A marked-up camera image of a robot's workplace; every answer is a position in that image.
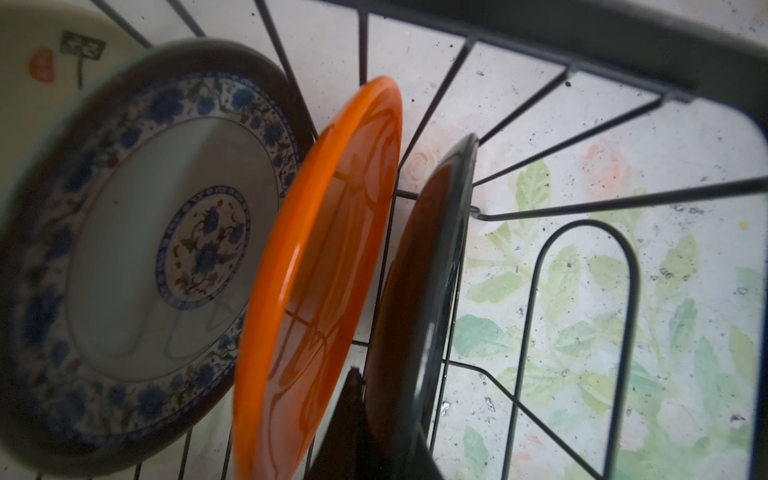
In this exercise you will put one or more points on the orange plate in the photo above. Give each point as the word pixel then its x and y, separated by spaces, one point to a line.
pixel 313 282

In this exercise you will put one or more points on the blue floral patterned plate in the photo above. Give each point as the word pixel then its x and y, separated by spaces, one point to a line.
pixel 130 241

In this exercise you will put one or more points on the black wire dish rack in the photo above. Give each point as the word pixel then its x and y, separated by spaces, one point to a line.
pixel 609 319

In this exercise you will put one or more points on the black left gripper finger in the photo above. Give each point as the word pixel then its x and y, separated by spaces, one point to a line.
pixel 337 456

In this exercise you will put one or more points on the cream plate front row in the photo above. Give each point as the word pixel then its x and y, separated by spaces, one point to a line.
pixel 50 51

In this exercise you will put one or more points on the black plate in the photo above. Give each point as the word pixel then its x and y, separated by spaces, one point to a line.
pixel 404 364

